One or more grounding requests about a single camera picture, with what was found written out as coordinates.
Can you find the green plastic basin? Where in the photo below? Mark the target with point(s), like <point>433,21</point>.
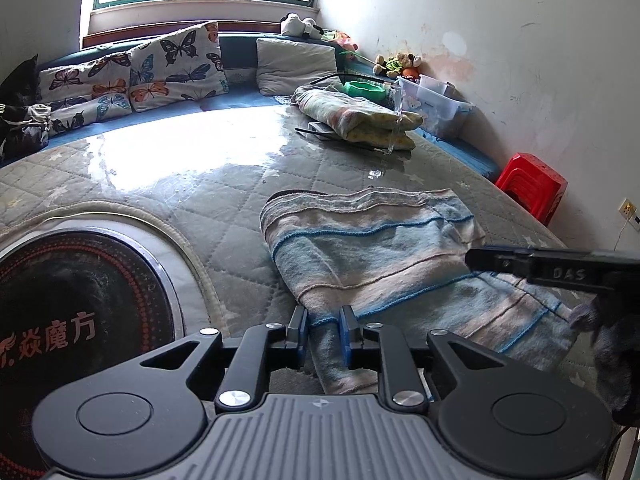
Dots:
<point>367,90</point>

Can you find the butterfly print cushion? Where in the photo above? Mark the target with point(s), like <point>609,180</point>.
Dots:
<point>81,94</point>
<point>185,65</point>

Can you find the black white plush toy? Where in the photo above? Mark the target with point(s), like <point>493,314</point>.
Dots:
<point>292,25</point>

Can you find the black bag on bench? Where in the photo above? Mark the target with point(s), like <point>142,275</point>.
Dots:
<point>25,124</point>

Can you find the red plastic stool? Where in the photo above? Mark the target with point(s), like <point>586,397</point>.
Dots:
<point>533,184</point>

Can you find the round induction cooker plate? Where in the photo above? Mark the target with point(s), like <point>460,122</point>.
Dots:
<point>72,303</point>

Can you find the grey plain pillow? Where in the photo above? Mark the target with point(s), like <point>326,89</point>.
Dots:
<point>285,65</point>

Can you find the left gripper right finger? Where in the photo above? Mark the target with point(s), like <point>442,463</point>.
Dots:
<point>411,374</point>

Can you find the blue striped knit garment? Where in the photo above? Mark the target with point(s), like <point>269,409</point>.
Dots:
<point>397,257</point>

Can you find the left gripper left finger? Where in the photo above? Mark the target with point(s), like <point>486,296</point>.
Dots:
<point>235,372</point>

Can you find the folded yellow patterned blanket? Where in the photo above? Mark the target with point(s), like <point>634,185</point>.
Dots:
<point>358,120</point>

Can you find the clear plastic storage box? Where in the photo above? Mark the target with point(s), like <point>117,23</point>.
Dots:
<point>442,116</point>

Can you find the brown plush toys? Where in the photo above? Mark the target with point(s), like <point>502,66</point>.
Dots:
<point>403,64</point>

